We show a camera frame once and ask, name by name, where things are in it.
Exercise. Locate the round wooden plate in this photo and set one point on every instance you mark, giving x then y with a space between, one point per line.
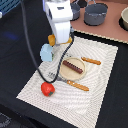
70 74

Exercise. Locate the fork with wooden handle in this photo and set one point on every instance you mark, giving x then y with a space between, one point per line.
72 83

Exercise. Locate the grilled brown sausage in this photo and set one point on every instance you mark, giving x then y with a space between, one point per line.
72 66

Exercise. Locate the red tomato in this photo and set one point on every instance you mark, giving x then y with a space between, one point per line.
47 89

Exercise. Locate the beige woven placemat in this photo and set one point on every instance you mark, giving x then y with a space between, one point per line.
75 106

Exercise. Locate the large dark grey pot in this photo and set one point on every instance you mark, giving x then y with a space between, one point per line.
95 13

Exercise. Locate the small dark grey pot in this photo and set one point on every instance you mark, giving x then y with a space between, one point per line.
76 11

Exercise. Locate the knife with wooden handle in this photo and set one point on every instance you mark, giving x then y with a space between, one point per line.
90 60

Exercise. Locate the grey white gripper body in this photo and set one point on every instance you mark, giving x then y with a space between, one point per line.
59 15

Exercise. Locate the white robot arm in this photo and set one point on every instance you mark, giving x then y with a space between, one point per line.
55 1

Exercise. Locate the yellow bread loaf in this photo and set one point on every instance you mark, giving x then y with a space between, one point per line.
51 40

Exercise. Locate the beige bowl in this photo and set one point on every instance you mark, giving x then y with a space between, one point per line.
124 16

